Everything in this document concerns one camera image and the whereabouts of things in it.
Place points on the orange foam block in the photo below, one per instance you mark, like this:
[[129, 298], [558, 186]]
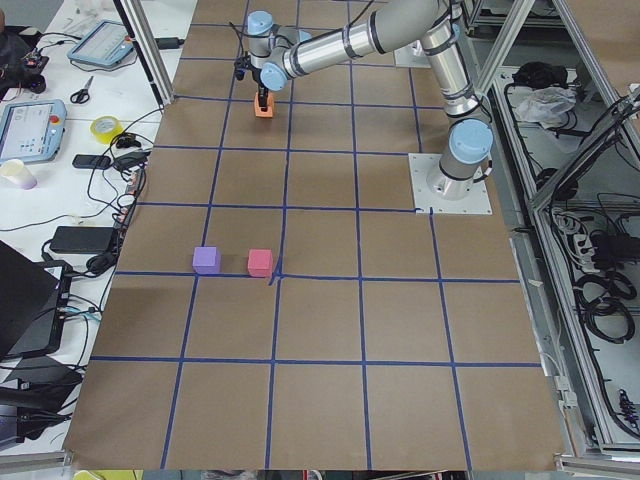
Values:
[[266, 114]]

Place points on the small black power adapter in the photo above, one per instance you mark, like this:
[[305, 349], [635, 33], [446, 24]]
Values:
[[169, 43]]

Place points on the far teach pendant tablet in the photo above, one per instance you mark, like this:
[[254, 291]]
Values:
[[105, 46]]

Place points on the teach pendant tablet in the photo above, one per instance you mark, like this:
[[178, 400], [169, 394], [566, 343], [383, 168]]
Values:
[[32, 131], [105, 46]]

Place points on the yellow tape roll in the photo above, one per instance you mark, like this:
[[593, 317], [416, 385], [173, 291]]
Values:
[[106, 128]]

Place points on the pink foam block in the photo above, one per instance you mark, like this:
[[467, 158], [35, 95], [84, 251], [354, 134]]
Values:
[[260, 263]]

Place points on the purple foam block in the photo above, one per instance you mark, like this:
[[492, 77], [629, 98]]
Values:
[[206, 260]]

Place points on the black remote phone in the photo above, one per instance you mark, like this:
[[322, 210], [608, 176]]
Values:
[[91, 162]]

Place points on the near teach pendant tablet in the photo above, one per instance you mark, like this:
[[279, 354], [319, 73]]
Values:
[[32, 131]]

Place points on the black power adapter brick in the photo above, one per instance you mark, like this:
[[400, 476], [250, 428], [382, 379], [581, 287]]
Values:
[[82, 239]]

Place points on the white paper cup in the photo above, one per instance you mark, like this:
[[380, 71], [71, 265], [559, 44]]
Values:
[[15, 171]]

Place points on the crumpled white cloth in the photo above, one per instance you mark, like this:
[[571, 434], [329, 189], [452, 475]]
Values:
[[549, 107]]

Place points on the black laptop computer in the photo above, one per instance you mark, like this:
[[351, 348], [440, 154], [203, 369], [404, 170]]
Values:
[[33, 296]]

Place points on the aluminium frame post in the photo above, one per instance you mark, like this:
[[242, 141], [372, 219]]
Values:
[[136, 23]]

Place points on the black handled scissors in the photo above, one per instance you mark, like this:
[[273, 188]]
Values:
[[82, 95]]

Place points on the aluminium side rail frame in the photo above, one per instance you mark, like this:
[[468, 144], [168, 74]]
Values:
[[578, 186]]

